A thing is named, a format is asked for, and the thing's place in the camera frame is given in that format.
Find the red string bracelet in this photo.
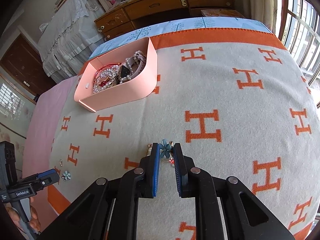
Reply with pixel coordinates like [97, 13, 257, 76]
[93, 63, 121, 86]

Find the brown wooden door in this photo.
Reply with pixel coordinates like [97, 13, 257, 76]
[1, 34, 56, 95]

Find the silver rhinestone hair comb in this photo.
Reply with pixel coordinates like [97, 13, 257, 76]
[93, 64, 119, 93]

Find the stack of books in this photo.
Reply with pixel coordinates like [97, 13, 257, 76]
[201, 9, 245, 18]

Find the pink strap watch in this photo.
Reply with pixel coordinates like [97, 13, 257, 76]
[118, 54, 146, 83]

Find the white pearl bracelet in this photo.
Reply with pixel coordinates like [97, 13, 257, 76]
[118, 50, 147, 84]

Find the wooden desk with drawers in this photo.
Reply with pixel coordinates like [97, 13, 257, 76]
[94, 0, 234, 40]

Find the pink jewelry tray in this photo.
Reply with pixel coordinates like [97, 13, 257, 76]
[74, 37, 157, 112]

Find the blue flower hair clip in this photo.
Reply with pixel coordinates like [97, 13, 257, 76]
[156, 139, 175, 167]

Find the orange H pattern blanket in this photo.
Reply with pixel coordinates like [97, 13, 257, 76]
[49, 28, 319, 239]

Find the white lace covered furniture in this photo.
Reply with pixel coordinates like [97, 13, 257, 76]
[37, 0, 105, 83]

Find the window metal grille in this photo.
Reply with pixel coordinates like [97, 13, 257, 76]
[278, 0, 319, 107]

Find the small blue flower brooch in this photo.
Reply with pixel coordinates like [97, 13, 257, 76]
[61, 171, 71, 181]

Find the left hand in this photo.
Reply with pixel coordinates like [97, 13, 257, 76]
[4, 196, 42, 234]

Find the blue tree print sheet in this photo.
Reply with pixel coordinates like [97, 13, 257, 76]
[89, 17, 271, 59]

